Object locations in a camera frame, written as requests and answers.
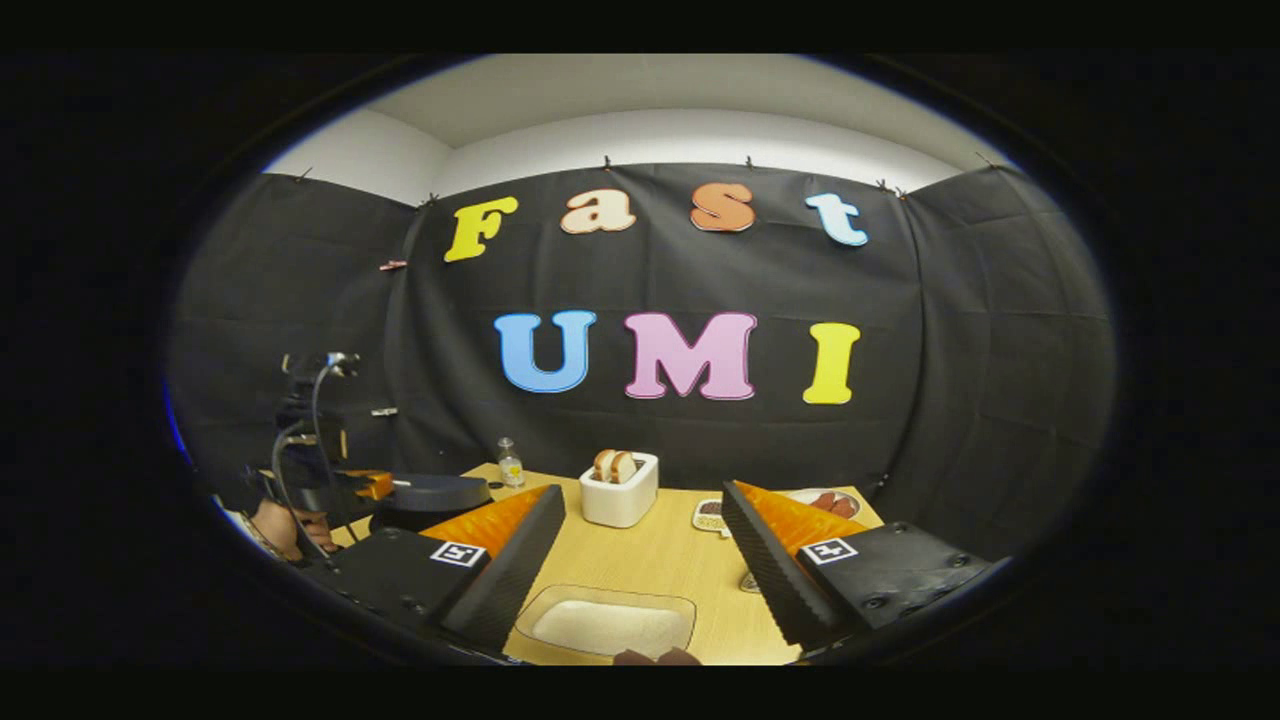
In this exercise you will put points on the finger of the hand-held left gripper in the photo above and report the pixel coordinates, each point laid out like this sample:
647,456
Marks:
370,485

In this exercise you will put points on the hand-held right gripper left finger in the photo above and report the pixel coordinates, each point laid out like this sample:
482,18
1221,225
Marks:
510,580

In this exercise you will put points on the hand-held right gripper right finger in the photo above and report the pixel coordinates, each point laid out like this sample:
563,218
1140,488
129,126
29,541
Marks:
775,575

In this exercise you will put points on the clear glass chopstick holder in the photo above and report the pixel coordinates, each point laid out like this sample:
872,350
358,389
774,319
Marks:
749,582

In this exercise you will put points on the dark lidded rice cooker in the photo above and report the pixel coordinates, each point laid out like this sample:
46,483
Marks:
430,498

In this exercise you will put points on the clear tray of rice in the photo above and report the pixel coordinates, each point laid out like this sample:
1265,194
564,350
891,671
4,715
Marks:
610,625

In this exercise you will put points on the white round plate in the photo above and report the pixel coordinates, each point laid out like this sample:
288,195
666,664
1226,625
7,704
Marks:
800,495

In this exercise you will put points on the white divided grain dish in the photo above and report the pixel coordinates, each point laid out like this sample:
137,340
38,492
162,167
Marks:
710,515

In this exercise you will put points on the red meat piece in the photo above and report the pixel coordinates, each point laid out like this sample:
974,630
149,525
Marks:
822,500
845,507

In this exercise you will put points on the small glass bottle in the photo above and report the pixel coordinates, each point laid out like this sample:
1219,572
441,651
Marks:
510,468

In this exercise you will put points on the white toaster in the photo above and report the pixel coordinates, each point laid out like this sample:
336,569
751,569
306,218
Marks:
620,500

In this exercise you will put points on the toast bread slice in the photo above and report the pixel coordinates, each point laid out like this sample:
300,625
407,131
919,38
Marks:
625,468
604,466

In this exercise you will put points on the black backdrop cloth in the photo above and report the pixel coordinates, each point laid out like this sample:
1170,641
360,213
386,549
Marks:
650,280

